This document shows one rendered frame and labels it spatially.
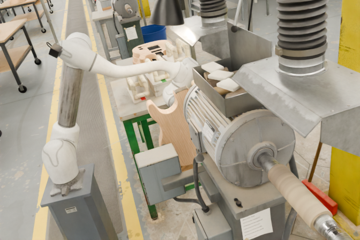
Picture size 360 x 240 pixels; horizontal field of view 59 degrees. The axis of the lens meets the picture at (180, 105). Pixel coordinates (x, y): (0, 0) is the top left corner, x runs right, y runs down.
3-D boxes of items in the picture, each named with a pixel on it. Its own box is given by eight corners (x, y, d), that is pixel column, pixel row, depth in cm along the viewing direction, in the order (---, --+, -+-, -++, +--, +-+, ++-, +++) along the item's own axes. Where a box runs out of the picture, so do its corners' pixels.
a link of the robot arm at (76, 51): (97, 54, 155) (97, 46, 167) (60, 37, 148) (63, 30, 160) (86, 76, 159) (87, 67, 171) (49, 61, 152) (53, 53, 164)
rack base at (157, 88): (179, 90, 216) (176, 77, 211) (156, 97, 212) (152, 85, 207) (166, 77, 239) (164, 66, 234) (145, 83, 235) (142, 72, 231)
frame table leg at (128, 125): (159, 219, 242) (130, 118, 199) (152, 222, 241) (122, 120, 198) (157, 214, 246) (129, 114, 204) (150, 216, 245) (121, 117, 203)
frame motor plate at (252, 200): (307, 194, 99) (307, 185, 97) (236, 220, 95) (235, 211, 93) (251, 136, 130) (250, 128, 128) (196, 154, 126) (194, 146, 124)
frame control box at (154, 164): (213, 224, 123) (204, 172, 111) (159, 244, 119) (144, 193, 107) (192, 184, 144) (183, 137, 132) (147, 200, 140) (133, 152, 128)
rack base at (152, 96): (156, 97, 212) (156, 96, 212) (134, 104, 208) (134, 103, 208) (145, 83, 235) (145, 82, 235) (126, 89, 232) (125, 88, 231)
